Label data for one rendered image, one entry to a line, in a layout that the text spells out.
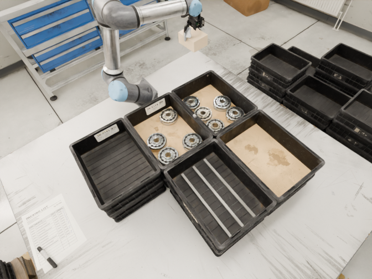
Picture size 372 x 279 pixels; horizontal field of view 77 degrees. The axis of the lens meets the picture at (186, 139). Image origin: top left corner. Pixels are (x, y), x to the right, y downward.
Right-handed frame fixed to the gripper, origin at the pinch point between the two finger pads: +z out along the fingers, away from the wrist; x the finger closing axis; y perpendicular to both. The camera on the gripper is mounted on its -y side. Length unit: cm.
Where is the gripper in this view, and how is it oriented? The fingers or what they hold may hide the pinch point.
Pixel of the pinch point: (192, 36)
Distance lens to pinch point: 167.9
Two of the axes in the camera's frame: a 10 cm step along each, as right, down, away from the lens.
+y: 6.4, 6.1, -4.6
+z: 0.5, 5.6, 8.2
